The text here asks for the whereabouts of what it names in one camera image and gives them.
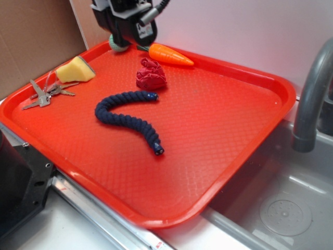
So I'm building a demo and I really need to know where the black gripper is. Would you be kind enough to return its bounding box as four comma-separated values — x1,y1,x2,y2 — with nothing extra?
91,1,157,47

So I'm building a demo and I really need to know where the green rubber ball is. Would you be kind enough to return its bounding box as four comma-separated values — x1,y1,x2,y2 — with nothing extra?
109,34,130,53

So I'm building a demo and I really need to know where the orange toy carrot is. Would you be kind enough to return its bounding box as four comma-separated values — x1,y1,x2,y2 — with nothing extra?
136,43,194,66

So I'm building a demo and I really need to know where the crumpled red cloth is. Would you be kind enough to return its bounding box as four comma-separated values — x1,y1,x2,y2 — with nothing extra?
136,58,167,91

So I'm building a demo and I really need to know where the yellow sponge wedge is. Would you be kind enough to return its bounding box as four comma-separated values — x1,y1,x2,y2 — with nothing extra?
56,56,96,83

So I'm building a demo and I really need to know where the brown cardboard panel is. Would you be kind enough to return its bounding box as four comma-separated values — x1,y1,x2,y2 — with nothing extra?
0,0,117,101

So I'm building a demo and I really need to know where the silver key bunch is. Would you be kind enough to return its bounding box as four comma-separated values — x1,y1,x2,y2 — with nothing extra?
21,70,79,110

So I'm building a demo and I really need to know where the red plastic tray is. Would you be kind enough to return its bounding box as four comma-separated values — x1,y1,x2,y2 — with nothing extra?
1,42,296,229

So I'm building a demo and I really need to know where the grey faucet spout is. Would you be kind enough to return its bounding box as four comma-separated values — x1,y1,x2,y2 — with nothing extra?
291,38,332,153

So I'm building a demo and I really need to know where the grey sink basin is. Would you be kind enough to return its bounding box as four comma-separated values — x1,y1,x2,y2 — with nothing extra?
202,121,332,249

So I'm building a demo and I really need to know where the dark blue rope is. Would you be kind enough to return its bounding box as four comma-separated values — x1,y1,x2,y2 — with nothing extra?
94,91,165,156

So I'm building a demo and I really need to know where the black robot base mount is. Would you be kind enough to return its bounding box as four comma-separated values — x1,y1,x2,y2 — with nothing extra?
1,132,54,240

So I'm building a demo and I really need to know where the silver metal rail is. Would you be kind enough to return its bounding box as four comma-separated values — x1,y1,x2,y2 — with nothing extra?
0,122,174,250

